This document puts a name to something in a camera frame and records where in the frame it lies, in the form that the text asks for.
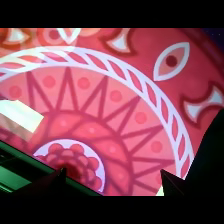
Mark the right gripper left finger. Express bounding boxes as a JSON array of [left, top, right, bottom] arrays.
[[20, 167, 68, 197]]

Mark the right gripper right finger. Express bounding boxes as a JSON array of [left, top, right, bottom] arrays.
[[160, 168, 188, 197]]

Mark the black garment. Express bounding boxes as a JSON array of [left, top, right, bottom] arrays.
[[184, 108, 224, 197]]

